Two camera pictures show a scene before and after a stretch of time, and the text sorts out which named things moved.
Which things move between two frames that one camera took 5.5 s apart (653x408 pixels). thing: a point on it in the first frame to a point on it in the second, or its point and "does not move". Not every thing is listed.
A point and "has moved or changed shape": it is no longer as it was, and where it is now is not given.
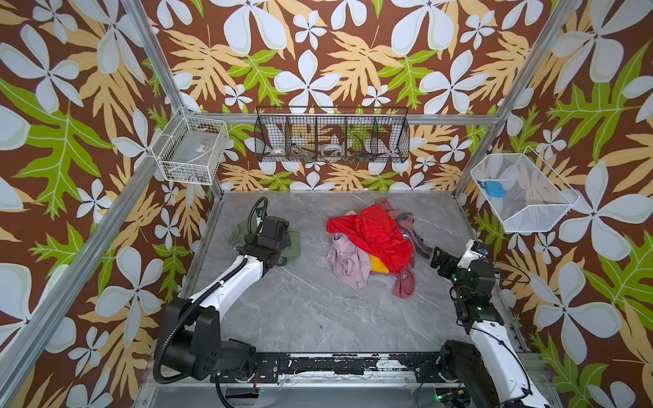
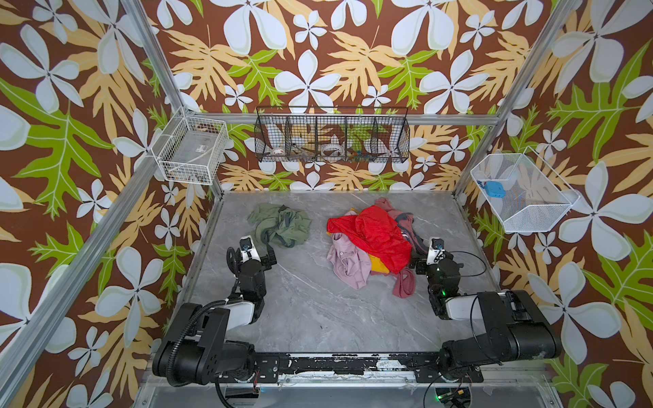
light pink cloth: [350, 263] does not move
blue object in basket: [495, 189] does not move
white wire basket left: [189, 150] does not move
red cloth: [377, 232] does not move
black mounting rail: [372, 368] does not move
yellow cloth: [377, 265] does not move
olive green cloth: [290, 254] has moved or changed shape
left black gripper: [252, 240] to [235, 268]
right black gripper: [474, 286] to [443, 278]
